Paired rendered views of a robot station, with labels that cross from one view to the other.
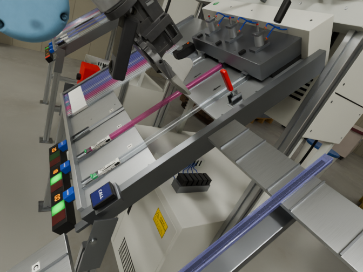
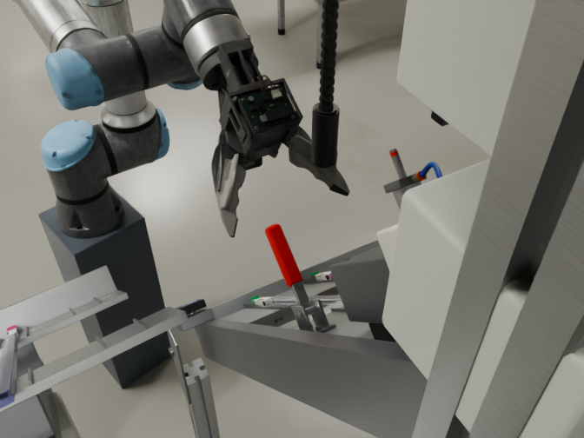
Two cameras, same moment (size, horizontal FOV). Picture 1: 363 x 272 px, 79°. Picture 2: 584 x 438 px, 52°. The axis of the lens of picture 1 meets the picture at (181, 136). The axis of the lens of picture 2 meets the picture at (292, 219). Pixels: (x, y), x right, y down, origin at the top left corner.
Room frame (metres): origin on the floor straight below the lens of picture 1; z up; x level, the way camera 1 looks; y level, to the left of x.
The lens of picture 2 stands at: (0.61, -0.43, 1.50)
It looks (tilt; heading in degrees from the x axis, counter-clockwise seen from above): 43 degrees down; 101
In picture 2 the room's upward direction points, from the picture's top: straight up
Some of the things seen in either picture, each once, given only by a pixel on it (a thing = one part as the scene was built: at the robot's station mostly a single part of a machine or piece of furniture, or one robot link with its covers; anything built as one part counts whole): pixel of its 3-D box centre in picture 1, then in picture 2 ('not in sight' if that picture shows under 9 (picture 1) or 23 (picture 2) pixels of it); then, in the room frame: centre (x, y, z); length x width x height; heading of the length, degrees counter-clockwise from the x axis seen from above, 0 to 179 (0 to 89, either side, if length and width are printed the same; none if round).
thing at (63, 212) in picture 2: not in sight; (85, 199); (-0.04, 0.49, 0.60); 0.15 x 0.15 x 0.10
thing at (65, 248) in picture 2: not in sight; (115, 291); (-0.04, 0.49, 0.28); 0.18 x 0.18 x 0.55; 53
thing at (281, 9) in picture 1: (282, 11); (324, 136); (0.57, -0.09, 1.26); 0.02 x 0.02 x 0.05
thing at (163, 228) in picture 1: (179, 206); not in sight; (1.02, -0.15, 0.31); 0.70 x 0.65 x 0.62; 39
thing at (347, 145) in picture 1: (326, 128); not in sight; (6.99, -3.97, 0.42); 2.32 x 1.80 x 0.84; 143
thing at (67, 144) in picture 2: not in sight; (76, 157); (-0.03, 0.50, 0.72); 0.13 x 0.12 x 0.14; 43
